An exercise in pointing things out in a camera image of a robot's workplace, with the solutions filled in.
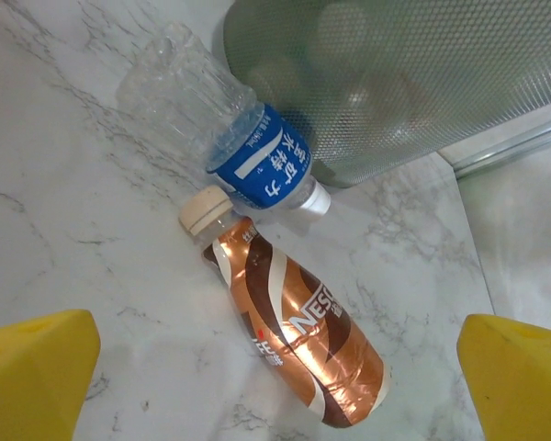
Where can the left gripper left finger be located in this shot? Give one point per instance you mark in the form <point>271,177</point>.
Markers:
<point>32,381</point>

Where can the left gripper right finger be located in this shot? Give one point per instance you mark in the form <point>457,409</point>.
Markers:
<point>519,381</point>

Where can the copper brown coffee bottle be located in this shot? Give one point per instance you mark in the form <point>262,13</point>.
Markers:
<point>294,321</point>

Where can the blue label bottle white cap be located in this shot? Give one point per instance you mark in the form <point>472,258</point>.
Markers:
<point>262,161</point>

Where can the translucent green trash bin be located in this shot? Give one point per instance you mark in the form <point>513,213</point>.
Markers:
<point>395,82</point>

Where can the aluminium frame post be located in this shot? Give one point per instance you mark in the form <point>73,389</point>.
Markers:
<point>514,142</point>

